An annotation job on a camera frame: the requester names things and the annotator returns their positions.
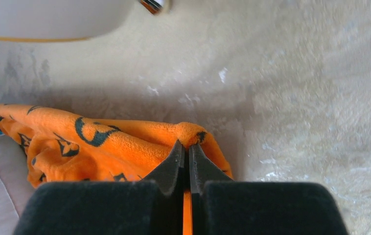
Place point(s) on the white cylinder with orange face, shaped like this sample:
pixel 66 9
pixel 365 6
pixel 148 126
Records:
pixel 45 21

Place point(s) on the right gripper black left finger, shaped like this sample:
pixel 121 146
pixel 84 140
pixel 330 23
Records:
pixel 150 206

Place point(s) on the white pillow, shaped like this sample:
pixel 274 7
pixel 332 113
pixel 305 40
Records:
pixel 15 190

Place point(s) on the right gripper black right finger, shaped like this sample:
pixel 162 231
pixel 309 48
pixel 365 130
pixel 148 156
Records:
pixel 222 206

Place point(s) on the orange patterned pillowcase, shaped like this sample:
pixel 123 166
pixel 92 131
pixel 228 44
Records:
pixel 64 147

